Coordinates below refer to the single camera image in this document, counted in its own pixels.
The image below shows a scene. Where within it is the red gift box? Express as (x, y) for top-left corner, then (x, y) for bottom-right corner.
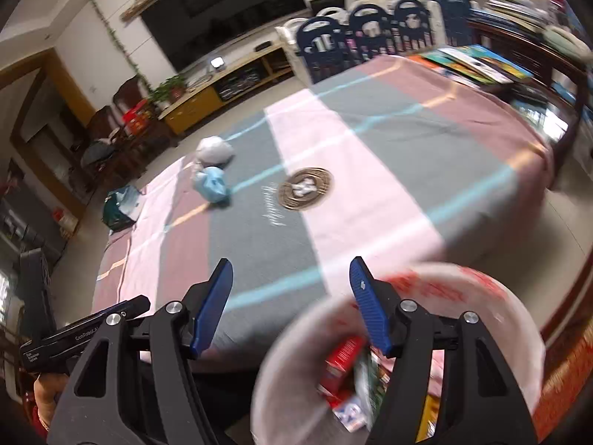
(121, 99), (156, 135)

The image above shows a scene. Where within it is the row of colourful picture books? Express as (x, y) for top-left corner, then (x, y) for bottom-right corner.
(408, 44), (533, 91)

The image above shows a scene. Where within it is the red gold patterned cushion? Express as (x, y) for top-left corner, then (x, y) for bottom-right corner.
(533, 334), (593, 432)

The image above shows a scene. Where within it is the light blue plastic bag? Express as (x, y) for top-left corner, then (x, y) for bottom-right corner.
(193, 166), (231, 205)

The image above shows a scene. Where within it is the person's left hand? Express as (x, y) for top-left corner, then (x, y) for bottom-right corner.
(33, 373), (71, 433)

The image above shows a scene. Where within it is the stack of books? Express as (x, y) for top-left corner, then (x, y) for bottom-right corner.
(479, 0), (557, 26)

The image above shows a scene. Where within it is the green ivy garland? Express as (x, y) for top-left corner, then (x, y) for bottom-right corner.
(90, 0), (153, 98)

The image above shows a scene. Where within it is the small white plastic bag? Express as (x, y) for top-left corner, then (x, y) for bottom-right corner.
(195, 135), (235, 168)

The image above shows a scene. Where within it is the green red small carton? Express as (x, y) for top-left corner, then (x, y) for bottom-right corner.
(319, 336), (394, 411)

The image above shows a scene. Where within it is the wooden television cabinet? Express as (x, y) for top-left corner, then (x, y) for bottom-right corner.
(160, 39), (297, 135)

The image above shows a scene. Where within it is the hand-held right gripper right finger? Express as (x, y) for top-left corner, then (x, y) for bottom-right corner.
(349, 256), (538, 445)

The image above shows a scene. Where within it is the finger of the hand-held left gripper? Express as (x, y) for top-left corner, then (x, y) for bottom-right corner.
(86, 295), (152, 324)

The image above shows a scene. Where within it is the grey-green pillow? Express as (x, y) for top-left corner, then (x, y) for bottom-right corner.
(544, 25), (593, 61)

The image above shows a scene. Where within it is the potted green plant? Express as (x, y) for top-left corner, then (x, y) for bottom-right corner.
(148, 74), (188, 109)

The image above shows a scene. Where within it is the grey bag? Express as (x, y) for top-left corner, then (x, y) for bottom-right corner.
(81, 139), (116, 168)

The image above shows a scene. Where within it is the dark wooden armchair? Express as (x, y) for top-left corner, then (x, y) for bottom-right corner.
(69, 104), (140, 181)
(112, 74), (160, 149)

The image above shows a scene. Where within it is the dark green foil bag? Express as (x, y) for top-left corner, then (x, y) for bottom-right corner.
(103, 185), (143, 233)

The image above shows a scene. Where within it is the pink plastic bag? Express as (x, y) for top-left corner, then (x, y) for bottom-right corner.
(428, 350), (457, 399)

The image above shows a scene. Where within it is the plaid tablecloth with round emblem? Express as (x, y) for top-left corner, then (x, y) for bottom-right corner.
(92, 55), (554, 362)

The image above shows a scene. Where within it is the large black television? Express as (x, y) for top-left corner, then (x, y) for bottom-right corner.
(140, 0), (312, 71)

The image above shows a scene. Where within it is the yellow snack packet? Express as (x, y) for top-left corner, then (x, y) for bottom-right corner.
(414, 394), (441, 443)

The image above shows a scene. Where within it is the bin with red-printed white liner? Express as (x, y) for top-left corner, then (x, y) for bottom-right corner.
(250, 262), (546, 445)

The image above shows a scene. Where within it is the navy and white playpen fence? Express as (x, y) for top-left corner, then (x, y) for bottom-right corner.
(275, 0), (478, 85)

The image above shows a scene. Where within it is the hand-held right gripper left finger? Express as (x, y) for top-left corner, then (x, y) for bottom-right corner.
(49, 258), (233, 445)

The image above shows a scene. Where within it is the dark wooden side table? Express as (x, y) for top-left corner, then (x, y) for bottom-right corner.
(468, 16), (593, 191)

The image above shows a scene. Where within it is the white blue medicine box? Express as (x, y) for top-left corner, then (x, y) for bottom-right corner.
(331, 396), (371, 432)

